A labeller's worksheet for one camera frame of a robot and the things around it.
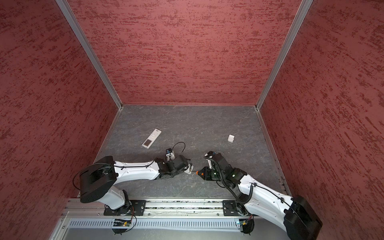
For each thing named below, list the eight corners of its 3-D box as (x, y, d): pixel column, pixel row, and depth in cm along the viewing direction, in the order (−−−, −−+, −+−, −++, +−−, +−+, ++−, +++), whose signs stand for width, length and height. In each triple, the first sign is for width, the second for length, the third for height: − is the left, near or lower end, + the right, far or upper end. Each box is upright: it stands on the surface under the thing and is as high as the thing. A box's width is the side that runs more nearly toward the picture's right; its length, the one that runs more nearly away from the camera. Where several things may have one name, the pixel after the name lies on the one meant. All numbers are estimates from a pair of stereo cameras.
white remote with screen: (142, 146, 100) (141, 144, 98) (155, 129, 109) (154, 127, 107) (149, 149, 98) (148, 148, 96) (162, 132, 107) (161, 130, 105)
